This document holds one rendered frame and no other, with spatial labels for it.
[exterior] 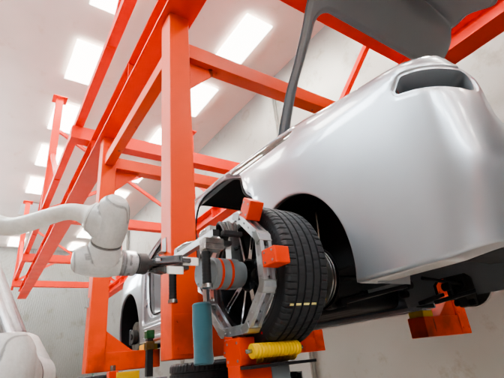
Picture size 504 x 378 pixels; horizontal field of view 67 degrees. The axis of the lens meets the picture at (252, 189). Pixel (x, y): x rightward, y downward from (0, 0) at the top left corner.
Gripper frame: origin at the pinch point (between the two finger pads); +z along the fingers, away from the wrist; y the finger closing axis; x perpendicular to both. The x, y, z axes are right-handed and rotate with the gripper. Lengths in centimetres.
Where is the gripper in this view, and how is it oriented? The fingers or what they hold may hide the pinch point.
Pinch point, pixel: (187, 265)
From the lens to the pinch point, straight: 151.9
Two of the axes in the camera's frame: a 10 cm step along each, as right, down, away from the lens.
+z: 8.3, 1.6, 5.3
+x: -1.0, -9.0, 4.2
